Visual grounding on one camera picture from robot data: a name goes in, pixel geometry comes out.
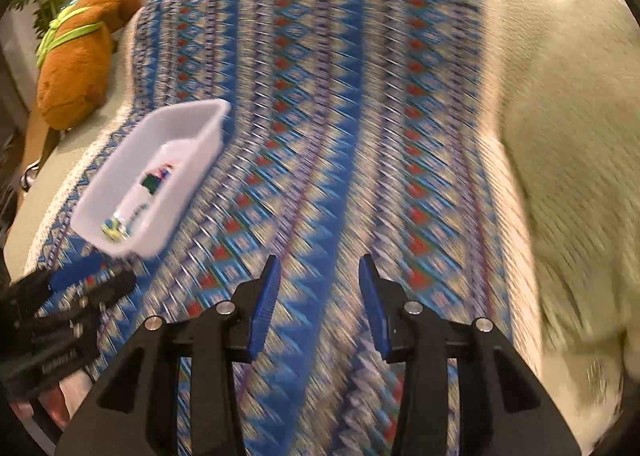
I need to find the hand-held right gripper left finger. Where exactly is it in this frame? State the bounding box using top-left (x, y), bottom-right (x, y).
top-left (55, 255), bottom-right (282, 456)

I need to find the person's left hand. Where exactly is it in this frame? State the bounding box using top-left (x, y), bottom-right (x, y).
top-left (12, 378), bottom-right (68, 418)

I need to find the green textured pillow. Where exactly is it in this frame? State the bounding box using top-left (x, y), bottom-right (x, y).
top-left (500, 0), bottom-right (640, 352)

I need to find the blue patterned blanket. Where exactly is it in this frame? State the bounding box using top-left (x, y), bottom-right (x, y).
top-left (30, 0), bottom-right (546, 456)

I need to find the brown plush bear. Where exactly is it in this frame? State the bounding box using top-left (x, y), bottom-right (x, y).
top-left (36, 0), bottom-right (145, 131)

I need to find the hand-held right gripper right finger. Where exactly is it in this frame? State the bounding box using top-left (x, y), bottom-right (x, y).
top-left (358, 255), bottom-right (583, 456)

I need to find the white plastic bin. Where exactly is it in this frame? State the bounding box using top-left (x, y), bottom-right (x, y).
top-left (70, 99), bottom-right (232, 257)

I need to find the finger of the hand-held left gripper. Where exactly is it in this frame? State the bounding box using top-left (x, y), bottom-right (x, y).
top-left (12, 251), bottom-right (106, 302)
top-left (65, 270), bottom-right (137, 317)

